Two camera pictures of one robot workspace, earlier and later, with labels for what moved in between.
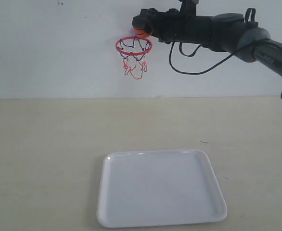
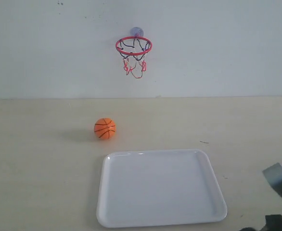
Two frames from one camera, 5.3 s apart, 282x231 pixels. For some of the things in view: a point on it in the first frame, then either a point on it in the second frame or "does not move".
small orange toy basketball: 140,33 -> 105,128
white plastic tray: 158,187 does not move
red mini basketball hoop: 133,49 does not move
